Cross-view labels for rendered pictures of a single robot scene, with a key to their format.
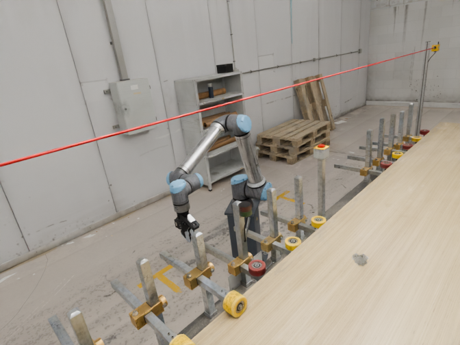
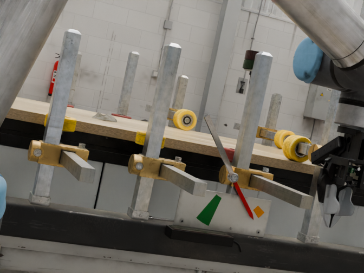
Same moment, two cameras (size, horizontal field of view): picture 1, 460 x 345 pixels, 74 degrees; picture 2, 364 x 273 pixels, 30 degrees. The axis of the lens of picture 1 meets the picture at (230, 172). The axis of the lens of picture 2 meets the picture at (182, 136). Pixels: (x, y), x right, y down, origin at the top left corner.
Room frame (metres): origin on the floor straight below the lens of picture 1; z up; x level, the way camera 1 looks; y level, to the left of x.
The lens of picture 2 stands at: (2.96, 0.50, 1.01)
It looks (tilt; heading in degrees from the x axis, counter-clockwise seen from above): 3 degrees down; 202
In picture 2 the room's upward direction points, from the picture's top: 12 degrees clockwise
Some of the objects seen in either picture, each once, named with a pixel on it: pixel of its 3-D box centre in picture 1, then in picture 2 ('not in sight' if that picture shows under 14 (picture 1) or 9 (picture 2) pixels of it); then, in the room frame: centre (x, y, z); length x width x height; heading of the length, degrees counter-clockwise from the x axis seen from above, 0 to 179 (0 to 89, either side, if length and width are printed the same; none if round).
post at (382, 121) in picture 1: (380, 145); not in sight; (2.43, -1.30, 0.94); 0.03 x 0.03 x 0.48; 43
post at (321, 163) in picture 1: (321, 189); not in sight; (1.76, -0.58, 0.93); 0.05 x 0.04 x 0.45; 133
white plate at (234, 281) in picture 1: (246, 270); (223, 212); (1.29, -0.02, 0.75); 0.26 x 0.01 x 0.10; 133
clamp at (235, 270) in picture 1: (241, 263); (245, 177); (1.23, 0.00, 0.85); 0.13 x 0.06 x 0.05; 133
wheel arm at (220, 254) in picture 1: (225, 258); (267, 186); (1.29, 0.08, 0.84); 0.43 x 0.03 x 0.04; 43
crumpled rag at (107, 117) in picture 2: (359, 257); (106, 116); (1.09, -0.53, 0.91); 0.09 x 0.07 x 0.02; 150
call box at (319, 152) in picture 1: (321, 152); not in sight; (1.76, -0.58, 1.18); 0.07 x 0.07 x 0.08; 43
